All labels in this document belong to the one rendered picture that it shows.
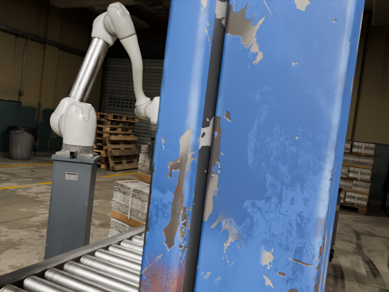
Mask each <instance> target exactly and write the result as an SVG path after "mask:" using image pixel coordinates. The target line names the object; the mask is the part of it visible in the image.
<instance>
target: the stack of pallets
mask: <svg viewBox="0 0 389 292"><path fill-rule="evenodd" d="M104 115H106V118H104ZM96 116H97V127H96V137H95V141H94V152H95V153H98V156H100V160H98V162H97V164H99V165H97V167H100V166H101V169H109V167H108V166H109V165H110V163H109V162H108V159H109V157H108V154H107V150H108V149H107V143H106V141H105V136H111V135H112V134H116V136H123V134H128V136H134V133H132V128H134V124H135V122H137V123H138V122H139V117H135V116H127V115H118V114H109V113H104V112H96ZM117 116H120V119H117ZM129 118H132V119H133V121H129ZM100 121H104V123H100ZM112 122H117V124H116V125H113V124H112ZM124 123H128V124H129V126H124ZM98 127H102V129H98ZM110 127H113V130H110ZM122 128H124V129H126V131H125V132H122ZM99 133H103V134H99ZM99 139H100V140H99ZM111 144H120V143H111ZM97 149H100V150H97ZM120 163H123V162H115V163H114V165H115V164H120Z"/></svg>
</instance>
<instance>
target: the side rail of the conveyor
mask: <svg viewBox="0 0 389 292"><path fill-rule="evenodd" d="M143 232H145V225H142V226H140V227H136V228H134V229H131V230H128V231H125V232H122V233H119V234H117V235H114V236H111V237H108V238H106V239H103V240H99V241H97V242H94V243H91V244H88V245H86V246H83V247H80V248H78V249H75V250H72V251H69V252H66V253H63V254H60V255H57V256H55V257H52V258H49V259H46V260H44V261H41V262H37V263H36V264H32V265H29V266H27V267H24V268H21V269H18V270H16V271H13V272H10V273H7V274H4V275H1V276H0V289H1V288H3V287H4V286H6V285H8V284H12V285H14V286H16V287H18V288H21V285H22V284H23V281H25V279H26V278H28V277H29V276H32V275H33V276H36V277H39V278H41V279H42V278H43V276H44V274H45V272H46V271H47V270H48V269H50V268H56V269H59V270H62V268H63V266H64V264H65V263H66V262H68V261H74V262H77V263H79V260H80V259H81V257H82V256H84V255H85V254H87V255H90V256H93V257H94V254H95V253H96V251H97V250H99V249H103V250H106V251H107V250H108V248H109V246H110V245H112V244H116V245H119V246H120V243H121V242H122V241H123V240H124V239H126V240H130V241H131V239H132V237H133V236H135V235H137V236H141V235H142V234H143Z"/></svg>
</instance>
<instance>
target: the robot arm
mask: <svg viewBox="0 0 389 292"><path fill-rule="evenodd" d="M91 37H92V41H91V44H90V46H89V48H88V51H87V53H86V55H85V58H84V60H83V63H82V65H81V67H80V70H79V72H78V74H77V77H76V79H75V81H74V84H73V86H72V89H71V91H70V93H69V96H68V97H66V98H64V99H62V100H61V101H60V103H59V105H58V107H57V108H56V110H55V111H54V112H53V114H52V115H51V118H50V125H51V128H52V129H53V131H54V132H55V133H56V134H57V135H59V136H61V137H63V146H62V150H61V151H58V152H56V154H55V155H58V156H70V157H76V158H86V159H93V158H94V157H95V156H97V155H98V153H95V152H94V141H95V137H96V127H97V116H96V112H95V110H94V107H93V106H92V105H91V104H88V103H86V101H87V99H88V97H89V94H90V92H91V89H92V87H93V85H94V82H95V80H96V77H97V75H98V72H99V70H100V68H101V65H102V62H103V61H104V58H105V55H106V53H107V51H108V48H109V47H111V46H112V45H113V44H114V42H115V41H116V39H117V38H119V40H120V42H121V43H122V45H123V46H124V48H125V50H126V51H127V53H128V54H129V56H130V59H131V63H132V67H133V86H134V94H135V98H136V103H135V109H134V112H135V114H136V116H137V117H139V118H140V119H143V120H147V121H151V122H150V128H149V130H151V132H150V138H151V139H150V142H147V145H148V158H149V159H150V163H149V170H150V171H152V162H153V152H154V146H155V135H156V125H157V115H158V110H159V100H160V97H155V98H154V99H153V101H151V100H150V98H147V97H146V96H145V95H144V92H143V89H142V73H143V65H142V57H141V52H140V48H139V45H138V40H137V34H136V32H135V28H134V24H133V22H132V20H131V17H130V15H129V13H128V11H127V10H126V8H125V7H124V6H123V5H122V4H121V3H120V2H115V3H112V4H110V5H109V6H108V9H107V12H105V13H103V14H101V15H99V16H98V17H96V19H95V20H94V22H93V30H92V33H91Z"/></svg>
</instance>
